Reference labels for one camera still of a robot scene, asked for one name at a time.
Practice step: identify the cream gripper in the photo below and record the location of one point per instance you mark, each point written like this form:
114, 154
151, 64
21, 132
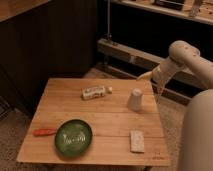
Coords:
146, 76

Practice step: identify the white labelled bottle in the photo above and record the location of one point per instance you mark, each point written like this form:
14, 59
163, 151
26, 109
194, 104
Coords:
95, 92

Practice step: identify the metal shelf rack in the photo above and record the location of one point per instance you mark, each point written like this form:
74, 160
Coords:
145, 39

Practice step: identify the orange carrot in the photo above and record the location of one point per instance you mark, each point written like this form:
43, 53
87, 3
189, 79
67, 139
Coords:
44, 132

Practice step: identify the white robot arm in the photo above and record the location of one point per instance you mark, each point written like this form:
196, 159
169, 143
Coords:
196, 149

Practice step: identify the white upside-down cup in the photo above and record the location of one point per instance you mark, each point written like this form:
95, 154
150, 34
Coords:
135, 100

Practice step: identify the wooden table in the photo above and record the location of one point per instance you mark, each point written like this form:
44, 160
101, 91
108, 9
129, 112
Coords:
109, 117

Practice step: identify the white sponge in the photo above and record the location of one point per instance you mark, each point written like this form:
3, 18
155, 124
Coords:
137, 142

